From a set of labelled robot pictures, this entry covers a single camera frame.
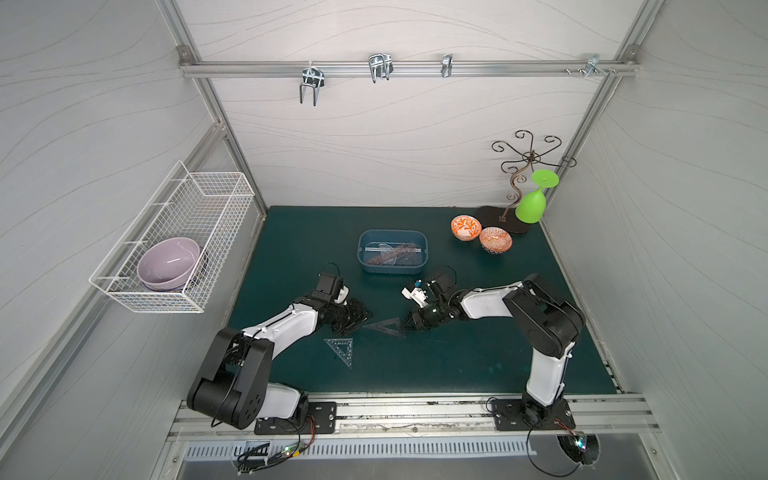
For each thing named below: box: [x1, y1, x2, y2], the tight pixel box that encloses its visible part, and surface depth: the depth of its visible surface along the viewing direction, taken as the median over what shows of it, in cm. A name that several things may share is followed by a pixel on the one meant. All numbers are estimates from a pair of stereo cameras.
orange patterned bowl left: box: [450, 214, 483, 242], surface depth 113 cm
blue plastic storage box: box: [357, 229, 429, 275], surface depth 106 cm
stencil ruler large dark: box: [366, 242, 418, 265], surface depth 107 cm
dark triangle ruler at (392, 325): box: [362, 317, 406, 338], surface depth 90 cm
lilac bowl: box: [137, 237, 201, 292], surface depth 62 cm
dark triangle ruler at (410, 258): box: [396, 248, 422, 265], surface depth 106 cm
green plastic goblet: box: [515, 169, 560, 224], surface depth 92 cm
